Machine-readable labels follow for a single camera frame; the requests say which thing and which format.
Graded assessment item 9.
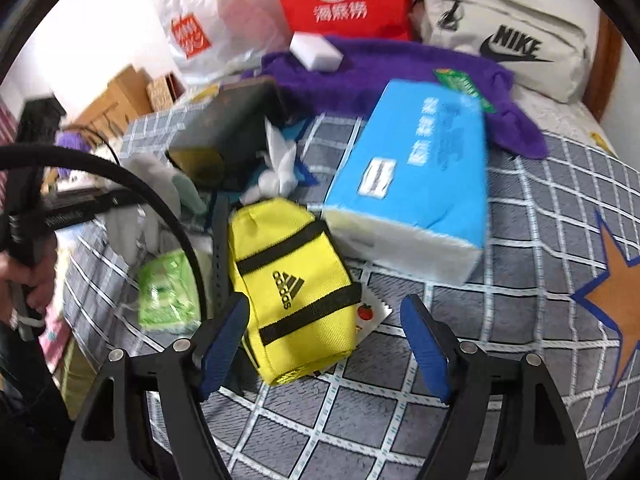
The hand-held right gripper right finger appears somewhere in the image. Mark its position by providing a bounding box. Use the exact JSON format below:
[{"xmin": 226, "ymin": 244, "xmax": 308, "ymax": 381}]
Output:
[{"xmin": 400, "ymin": 294, "xmax": 588, "ymax": 480}]

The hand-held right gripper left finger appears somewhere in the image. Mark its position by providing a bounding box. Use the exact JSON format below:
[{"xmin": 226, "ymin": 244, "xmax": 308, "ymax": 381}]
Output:
[{"xmin": 60, "ymin": 292, "xmax": 251, "ymax": 480}]

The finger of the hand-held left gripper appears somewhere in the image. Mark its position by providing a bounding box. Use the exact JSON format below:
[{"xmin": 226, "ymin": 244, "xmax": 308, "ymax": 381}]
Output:
[{"xmin": 114, "ymin": 187, "xmax": 151, "ymax": 209}]

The green wet wipe packet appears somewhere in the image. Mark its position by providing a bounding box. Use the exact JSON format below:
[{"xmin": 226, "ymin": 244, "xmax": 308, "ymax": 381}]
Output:
[{"xmin": 137, "ymin": 250, "xmax": 201, "ymax": 331}]

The yellow zip pouch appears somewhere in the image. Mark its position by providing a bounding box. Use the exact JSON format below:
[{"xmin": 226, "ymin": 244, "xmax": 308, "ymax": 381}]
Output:
[{"xmin": 227, "ymin": 197, "xmax": 363, "ymax": 387}]

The black watch strap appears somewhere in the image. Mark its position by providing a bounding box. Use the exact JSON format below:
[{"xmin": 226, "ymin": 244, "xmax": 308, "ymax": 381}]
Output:
[{"xmin": 210, "ymin": 192, "xmax": 237, "ymax": 322}]

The white tissue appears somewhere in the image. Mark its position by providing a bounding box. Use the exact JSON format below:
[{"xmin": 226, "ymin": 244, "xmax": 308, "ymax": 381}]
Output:
[{"xmin": 242, "ymin": 120, "xmax": 311, "ymax": 206}]

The person's left forearm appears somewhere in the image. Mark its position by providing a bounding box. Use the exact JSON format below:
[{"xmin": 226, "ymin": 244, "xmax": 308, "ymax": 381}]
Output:
[{"xmin": 0, "ymin": 327, "xmax": 48, "ymax": 391}]

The grey white soft cloth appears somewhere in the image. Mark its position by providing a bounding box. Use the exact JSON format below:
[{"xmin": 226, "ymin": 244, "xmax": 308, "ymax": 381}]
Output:
[{"xmin": 107, "ymin": 152, "xmax": 207, "ymax": 263}]

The person's left hand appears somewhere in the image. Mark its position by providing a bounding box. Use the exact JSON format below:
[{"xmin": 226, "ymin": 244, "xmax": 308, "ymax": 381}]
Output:
[{"xmin": 0, "ymin": 239, "xmax": 60, "ymax": 332}]

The small tomato print sachet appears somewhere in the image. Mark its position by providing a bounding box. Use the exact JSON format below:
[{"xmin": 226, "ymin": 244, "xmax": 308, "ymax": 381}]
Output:
[{"xmin": 350, "ymin": 287, "xmax": 391, "ymax": 342}]

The red striped cloth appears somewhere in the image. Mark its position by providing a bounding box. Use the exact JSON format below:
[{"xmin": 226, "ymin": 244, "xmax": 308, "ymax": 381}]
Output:
[{"xmin": 0, "ymin": 100, "xmax": 21, "ymax": 133}]

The plain cardboard box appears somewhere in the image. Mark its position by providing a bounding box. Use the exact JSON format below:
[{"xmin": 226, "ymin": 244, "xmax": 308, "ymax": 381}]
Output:
[{"xmin": 75, "ymin": 64, "xmax": 151, "ymax": 136}]

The patterned brown box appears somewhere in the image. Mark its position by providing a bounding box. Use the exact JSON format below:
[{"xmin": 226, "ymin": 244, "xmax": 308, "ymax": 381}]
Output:
[{"xmin": 146, "ymin": 74, "xmax": 183, "ymax": 111}]

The dark green box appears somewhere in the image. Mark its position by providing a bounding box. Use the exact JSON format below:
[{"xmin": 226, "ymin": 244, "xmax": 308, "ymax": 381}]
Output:
[{"xmin": 166, "ymin": 76, "xmax": 288, "ymax": 192}]

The grey plaid star blanket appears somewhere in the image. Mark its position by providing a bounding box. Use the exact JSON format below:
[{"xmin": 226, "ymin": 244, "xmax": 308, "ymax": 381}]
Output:
[{"xmin": 65, "ymin": 110, "xmax": 640, "ymax": 480}]

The blue tissue pack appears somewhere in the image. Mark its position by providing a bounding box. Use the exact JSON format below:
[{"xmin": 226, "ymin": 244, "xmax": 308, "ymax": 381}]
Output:
[{"xmin": 322, "ymin": 79, "xmax": 488, "ymax": 286}]

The white plastic bag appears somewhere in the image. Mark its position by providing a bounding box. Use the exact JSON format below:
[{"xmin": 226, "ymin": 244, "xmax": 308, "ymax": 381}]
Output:
[{"xmin": 147, "ymin": 0, "xmax": 288, "ymax": 86}]

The white sponge block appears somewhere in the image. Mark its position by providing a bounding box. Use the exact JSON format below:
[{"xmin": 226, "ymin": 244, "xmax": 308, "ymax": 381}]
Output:
[{"xmin": 290, "ymin": 32, "xmax": 343, "ymax": 68}]

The small green label packet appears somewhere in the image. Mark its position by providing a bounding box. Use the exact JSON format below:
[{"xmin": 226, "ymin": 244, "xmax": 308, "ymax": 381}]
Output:
[{"xmin": 434, "ymin": 69, "xmax": 496, "ymax": 113}]

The white quilted bed sheet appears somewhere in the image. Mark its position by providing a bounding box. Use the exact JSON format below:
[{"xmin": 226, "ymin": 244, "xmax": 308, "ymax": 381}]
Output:
[{"xmin": 515, "ymin": 85, "xmax": 621, "ymax": 157}]

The purple fluffy towel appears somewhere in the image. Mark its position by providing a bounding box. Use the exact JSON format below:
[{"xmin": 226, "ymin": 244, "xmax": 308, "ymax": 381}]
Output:
[{"xmin": 242, "ymin": 35, "xmax": 548, "ymax": 161}]

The red paper bag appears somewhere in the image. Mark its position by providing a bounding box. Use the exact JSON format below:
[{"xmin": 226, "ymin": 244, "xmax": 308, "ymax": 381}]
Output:
[{"xmin": 265, "ymin": 0, "xmax": 413, "ymax": 43}]

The beige waist bag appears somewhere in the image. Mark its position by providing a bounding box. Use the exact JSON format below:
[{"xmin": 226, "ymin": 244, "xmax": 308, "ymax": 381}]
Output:
[{"xmin": 412, "ymin": 0, "xmax": 591, "ymax": 103}]

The wooden headboard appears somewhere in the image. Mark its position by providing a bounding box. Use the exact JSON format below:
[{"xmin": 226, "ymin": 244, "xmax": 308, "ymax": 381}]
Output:
[{"xmin": 582, "ymin": 10, "xmax": 623, "ymax": 121}]

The thin black cable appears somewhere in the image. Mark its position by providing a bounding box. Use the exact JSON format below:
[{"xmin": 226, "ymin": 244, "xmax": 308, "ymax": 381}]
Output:
[{"xmin": 65, "ymin": 125, "xmax": 123, "ymax": 166}]

